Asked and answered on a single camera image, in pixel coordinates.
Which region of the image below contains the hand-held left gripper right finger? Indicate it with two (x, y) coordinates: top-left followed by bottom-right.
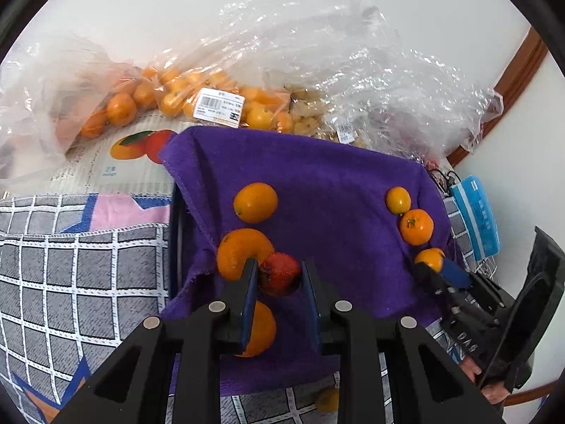
(301, 257), (504, 424)

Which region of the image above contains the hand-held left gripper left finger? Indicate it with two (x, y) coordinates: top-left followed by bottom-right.
(53, 258), (261, 424)

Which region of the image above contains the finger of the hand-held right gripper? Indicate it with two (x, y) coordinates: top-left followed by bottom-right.
(414, 263), (464, 319)
(442, 258), (506, 310)

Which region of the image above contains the small orange mandarin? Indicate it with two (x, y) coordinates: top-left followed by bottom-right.
(414, 248), (446, 273)
(386, 186), (412, 215)
(399, 208), (434, 247)
(234, 300), (277, 358)
(315, 388), (340, 413)
(233, 182), (279, 224)

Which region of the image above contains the red lychee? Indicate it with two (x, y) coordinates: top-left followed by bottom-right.
(258, 253), (303, 298)

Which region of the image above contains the large orange mandarin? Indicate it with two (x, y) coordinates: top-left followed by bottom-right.
(216, 228), (275, 282)

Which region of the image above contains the clear bag of lychees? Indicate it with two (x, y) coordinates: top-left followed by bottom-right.
(366, 53), (504, 173)

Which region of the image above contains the person's right hand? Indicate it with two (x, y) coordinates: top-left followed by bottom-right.
(459, 354), (508, 405)

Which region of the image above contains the blue tissue pack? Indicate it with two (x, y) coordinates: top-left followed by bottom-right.
(449, 176), (501, 261)

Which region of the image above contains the purple towel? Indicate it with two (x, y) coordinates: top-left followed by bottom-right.
(158, 126), (466, 396)

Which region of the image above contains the clear bag of longans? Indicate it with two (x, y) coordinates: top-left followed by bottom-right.
(285, 86), (371, 148)

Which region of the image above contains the white mat with mango print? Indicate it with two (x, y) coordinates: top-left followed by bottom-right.
(48, 115), (182, 195)

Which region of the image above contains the labelled clear bag of oranges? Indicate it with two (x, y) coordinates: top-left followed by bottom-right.
(152, 48), (296, 135)

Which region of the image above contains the crumpled clear plastic bag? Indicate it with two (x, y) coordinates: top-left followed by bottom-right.
(218, 0), (442, 111)

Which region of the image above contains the brown wooden rail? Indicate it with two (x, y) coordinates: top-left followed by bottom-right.
(503, 380), (558, 408)

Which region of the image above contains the wooden door frame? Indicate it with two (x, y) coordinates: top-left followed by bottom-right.
(444, 26), (546, 171)

